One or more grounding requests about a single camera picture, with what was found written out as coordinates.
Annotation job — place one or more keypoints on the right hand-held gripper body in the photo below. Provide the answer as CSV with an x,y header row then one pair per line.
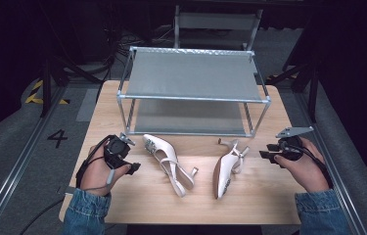
x,y
290,148

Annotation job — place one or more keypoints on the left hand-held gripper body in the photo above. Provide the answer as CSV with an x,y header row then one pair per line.
x,y
116,150

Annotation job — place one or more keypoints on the cream slingback high-heel shoe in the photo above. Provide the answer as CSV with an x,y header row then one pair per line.
x,y
223,169
163,146

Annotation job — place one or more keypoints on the grey metal shoe rack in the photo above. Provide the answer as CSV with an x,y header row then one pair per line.
x,y
191,75

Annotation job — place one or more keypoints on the person's right hand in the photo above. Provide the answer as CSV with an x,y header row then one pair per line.
x,y
308,171

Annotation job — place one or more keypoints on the person's left hand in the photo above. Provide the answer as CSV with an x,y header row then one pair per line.
x,y
96,174

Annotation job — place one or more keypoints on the black tripod stand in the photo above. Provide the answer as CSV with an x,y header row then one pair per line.
x,y
313,94
45,88

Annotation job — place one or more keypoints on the grey tape piece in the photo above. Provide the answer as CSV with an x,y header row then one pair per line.
x,y
63,189

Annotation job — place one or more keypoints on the yellow black floor tape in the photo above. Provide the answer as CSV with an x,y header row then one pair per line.
x,y
34,98

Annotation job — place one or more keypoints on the metal floor rail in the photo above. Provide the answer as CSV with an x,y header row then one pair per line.
x,y
18,156
331,163

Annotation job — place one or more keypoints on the grey metal frame stand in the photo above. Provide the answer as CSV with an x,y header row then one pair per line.
x,y
217,21

